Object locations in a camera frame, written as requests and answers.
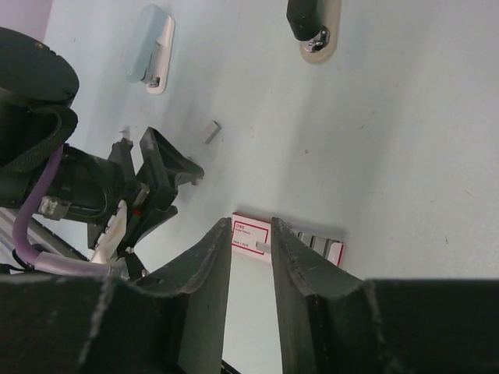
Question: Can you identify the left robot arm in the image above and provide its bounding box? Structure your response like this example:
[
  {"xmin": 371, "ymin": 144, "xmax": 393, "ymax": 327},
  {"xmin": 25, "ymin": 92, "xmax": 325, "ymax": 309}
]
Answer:
[{"xmin": 1, "ymin": 28, "xmax": 204, "ymax": 281}]

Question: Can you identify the beige black stapler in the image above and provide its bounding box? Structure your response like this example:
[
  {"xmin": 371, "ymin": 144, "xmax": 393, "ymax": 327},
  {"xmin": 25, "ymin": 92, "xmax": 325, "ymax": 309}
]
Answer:
[{"xmin": 286, "ymin": 0, "xmax": 342, "ymax": 65}]

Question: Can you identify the red staple box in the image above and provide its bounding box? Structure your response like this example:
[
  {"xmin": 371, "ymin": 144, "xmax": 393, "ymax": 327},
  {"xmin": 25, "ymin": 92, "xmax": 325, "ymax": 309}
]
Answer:
[{"xmin": 232, "ymin": 213, "xmax": 345, "ymax": 266}]

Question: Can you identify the staple strip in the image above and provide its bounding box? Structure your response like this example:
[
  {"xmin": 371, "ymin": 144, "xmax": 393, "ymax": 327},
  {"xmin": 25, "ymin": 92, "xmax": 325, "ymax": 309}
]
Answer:
[
  {"xmin": 202, "ymin": 121, "xmax": 221, "ymax": 144},
  {"xmin": 256, "ymin": 242, "xmax": 271, "ymax": 252}
]

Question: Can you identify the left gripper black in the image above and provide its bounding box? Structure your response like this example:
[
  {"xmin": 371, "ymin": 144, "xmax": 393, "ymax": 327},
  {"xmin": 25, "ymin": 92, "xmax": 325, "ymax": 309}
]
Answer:
[{"xmin": 87, "ymin": 127, "xmax": 204, "ymax": 281}]

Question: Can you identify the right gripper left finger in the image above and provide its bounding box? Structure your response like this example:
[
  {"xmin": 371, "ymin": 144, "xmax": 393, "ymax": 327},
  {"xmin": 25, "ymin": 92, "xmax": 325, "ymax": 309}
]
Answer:
[{"xmin": 1, "ymin": 218, "xmax": 232, "ymax": 373}]

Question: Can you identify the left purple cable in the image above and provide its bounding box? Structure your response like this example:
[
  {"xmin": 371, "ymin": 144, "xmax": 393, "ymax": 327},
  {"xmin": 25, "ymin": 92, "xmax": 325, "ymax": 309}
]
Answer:
[{"xmin": 12, "ymin": 147, "xmax": 129, "ymax": 273}]

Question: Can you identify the aluminium frame rail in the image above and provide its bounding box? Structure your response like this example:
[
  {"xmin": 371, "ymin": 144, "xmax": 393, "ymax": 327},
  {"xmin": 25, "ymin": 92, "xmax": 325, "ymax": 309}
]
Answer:
[{"xmin": 1, "ymin": 208, "xmax": 88, "ymax": 275}]

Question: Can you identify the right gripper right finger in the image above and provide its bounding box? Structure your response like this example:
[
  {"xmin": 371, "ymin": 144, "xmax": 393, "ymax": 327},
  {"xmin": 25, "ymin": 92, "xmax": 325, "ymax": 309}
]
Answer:
[{"xmin": 271, "ymin": 218, "xmax": 498, "ymax": 373}]

